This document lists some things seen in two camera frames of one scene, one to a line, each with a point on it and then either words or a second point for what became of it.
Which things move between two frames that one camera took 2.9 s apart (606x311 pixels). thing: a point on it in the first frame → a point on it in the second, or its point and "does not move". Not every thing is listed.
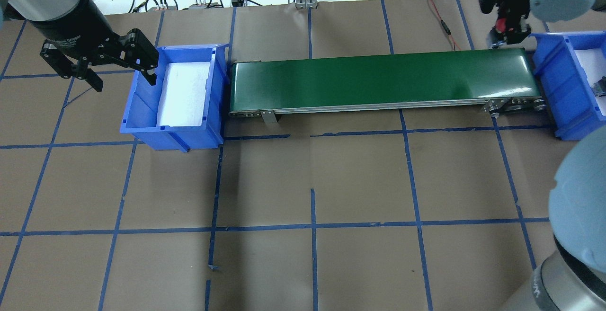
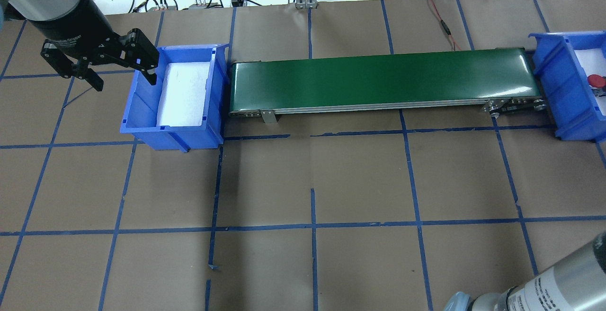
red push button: (501, 25) → (597, 84)
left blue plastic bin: (186, 109) does not move
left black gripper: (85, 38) does not move
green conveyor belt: (502, 83) does not move
